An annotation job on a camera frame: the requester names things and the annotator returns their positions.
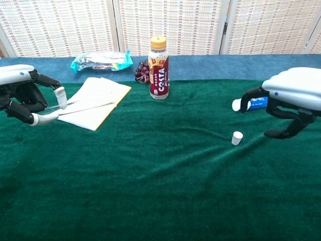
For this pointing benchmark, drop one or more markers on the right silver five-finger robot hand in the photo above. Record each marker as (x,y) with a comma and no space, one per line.
(296,85)

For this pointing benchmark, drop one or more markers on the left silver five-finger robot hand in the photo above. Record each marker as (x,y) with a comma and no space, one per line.
(15,74)

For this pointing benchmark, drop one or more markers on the small white cap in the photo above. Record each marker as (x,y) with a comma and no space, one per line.
(237,138)

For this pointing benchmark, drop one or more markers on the transparent glass test tube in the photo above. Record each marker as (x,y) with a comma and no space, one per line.
(87,106)

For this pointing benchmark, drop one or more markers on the blue white toothpaste tube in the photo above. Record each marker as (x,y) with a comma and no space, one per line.
(258,104)

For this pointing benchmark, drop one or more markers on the dark teal tablecloth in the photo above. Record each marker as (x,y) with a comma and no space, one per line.
(213,67)

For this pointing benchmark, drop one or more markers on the woven bamboo screen panel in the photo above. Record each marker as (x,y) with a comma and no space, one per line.
(316,45)
(270,25)
(57,25)
(170,25)

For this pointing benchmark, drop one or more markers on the teal snack package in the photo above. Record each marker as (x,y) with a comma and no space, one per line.
(100,61)

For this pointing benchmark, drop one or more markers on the white and yellow notebook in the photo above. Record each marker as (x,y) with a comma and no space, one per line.
(100,91)

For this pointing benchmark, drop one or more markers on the black screen hinge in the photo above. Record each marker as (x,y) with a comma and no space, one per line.
(225,28)

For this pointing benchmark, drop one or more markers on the dark red grape bunch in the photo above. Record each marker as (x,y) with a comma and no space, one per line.
(141,71)

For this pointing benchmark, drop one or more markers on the Costa coffee bottle yellow cap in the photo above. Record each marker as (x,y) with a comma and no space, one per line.
(159,80)

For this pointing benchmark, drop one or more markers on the dark green velvet cloth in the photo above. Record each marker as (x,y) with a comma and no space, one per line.
(160,200)

